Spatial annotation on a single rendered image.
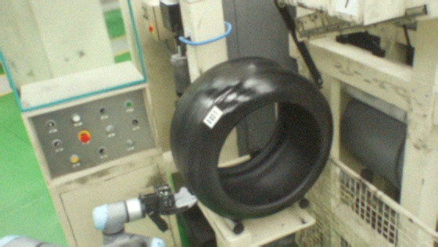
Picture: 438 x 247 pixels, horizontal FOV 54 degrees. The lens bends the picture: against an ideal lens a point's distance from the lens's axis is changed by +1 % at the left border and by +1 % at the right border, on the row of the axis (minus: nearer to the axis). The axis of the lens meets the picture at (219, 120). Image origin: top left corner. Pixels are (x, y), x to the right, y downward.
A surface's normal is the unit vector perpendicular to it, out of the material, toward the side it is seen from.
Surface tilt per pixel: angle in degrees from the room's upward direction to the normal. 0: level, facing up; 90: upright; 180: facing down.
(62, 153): 90
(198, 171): 86
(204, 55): 90
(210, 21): 90
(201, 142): 70
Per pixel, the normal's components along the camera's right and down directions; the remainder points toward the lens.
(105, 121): 0.39, 0.38
